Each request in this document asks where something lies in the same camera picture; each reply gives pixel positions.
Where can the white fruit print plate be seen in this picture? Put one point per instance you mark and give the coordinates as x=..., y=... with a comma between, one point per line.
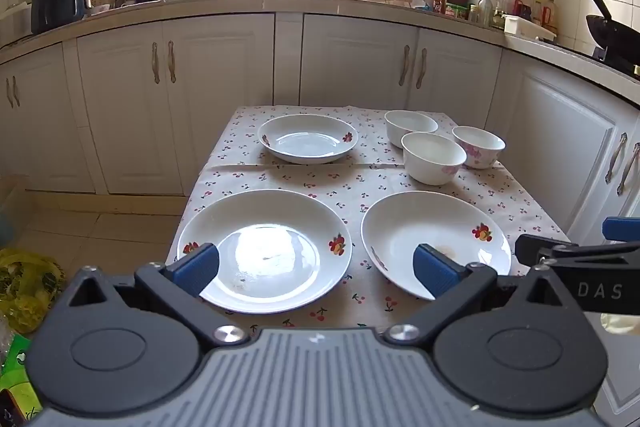
x=307, y=139
x=425, y=222
x=280, y=217

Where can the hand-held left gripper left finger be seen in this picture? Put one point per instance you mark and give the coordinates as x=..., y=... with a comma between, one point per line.
x=192, y=269

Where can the green packet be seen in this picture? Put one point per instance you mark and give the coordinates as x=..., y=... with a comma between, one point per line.
x=15, y=372

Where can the white pink floral bowl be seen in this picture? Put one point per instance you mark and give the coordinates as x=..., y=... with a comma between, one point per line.
x=432, y=159
x=407, y=123
x=477, y=142

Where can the cherry print tablecloth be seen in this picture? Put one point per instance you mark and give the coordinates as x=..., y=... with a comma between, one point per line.
x=345, y=192

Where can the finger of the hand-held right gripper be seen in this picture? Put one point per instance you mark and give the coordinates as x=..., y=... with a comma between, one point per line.
x=532, y=249
x=622, y=228

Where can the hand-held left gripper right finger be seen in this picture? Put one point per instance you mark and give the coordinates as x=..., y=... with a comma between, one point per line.
x=435, y=274

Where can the gas stove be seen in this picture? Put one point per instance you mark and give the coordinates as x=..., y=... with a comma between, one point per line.
x=617, y=62

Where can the stone kitchen countertop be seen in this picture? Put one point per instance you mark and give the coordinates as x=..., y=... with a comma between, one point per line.
x=300, y=3

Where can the clear glass bottle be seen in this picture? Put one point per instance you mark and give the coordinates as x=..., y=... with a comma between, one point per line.
x=485, y=9

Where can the white plastic tray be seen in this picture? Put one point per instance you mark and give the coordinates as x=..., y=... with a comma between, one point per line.
x=527, y=27

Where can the yellow plastic bag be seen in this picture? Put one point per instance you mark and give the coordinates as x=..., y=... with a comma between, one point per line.
x=25, y=282

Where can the black wok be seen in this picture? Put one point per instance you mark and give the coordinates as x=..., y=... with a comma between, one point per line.
x=607, y=29

